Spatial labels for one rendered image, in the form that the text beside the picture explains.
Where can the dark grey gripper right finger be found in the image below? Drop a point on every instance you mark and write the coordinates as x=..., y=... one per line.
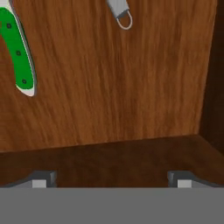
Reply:
x=180, y=178

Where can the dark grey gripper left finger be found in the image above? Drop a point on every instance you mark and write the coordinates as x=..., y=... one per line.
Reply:
x=43, y=178

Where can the brown wooden drawer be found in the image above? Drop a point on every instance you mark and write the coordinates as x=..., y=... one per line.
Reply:
x=116, y=87

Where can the grey peeler with loop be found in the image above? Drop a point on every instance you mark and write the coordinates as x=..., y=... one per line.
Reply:
x=120, y=11

